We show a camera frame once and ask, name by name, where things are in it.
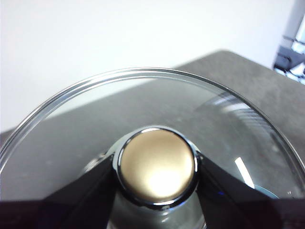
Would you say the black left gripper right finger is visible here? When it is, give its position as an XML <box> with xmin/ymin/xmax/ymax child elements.
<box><xmin>197</xmin><ymin>152</ymin><xmax>305</xmax><ymax>229</ymax></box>

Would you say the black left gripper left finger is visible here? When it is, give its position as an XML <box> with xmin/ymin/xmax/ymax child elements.
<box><xmin>0</xmin><ymin>152</ymin><xmax>115</xmax><ymax>229</ymax></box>

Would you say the glass lid with green knob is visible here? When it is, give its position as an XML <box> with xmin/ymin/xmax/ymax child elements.
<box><xmin>0</xmin><ymin>67</ymin><xmax>305</xmax><ymax>229</ymax></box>

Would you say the grey background equipment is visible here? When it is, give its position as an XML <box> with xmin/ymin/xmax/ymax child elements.
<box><xmin>273</xmin><ymin>0</ymin><xmax>305</xmax><ymax>84</ymax></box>

